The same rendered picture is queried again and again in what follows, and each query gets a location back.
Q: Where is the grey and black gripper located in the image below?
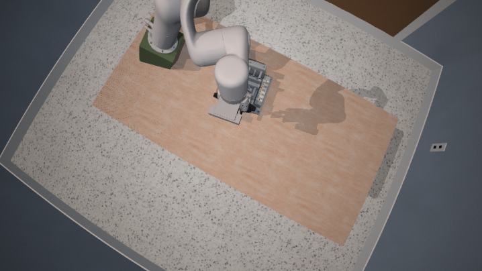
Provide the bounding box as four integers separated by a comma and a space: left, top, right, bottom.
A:
213, 91, 256, 114

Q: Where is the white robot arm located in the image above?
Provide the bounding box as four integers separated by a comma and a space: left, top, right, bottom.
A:
144, 0, 252, 125

